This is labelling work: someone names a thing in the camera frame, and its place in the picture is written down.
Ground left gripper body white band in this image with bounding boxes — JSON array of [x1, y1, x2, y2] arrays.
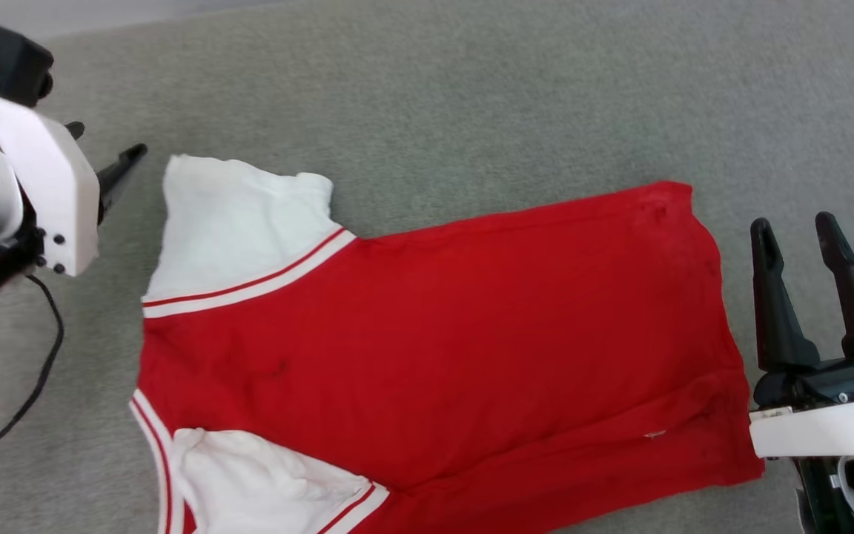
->
[[0, 78, 100, 317]]

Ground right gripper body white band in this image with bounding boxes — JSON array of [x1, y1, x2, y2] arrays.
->
[[749, 353, 854, 534]]

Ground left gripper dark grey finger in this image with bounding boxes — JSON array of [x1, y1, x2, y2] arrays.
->
[[96, 142, 148, 226]]

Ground red and white jersey shirt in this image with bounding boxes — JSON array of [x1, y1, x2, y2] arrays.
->
[[129, 154, 765, 534]]

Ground thin black cable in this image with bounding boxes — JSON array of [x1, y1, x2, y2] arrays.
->
[[0, 273, 66, 481]]

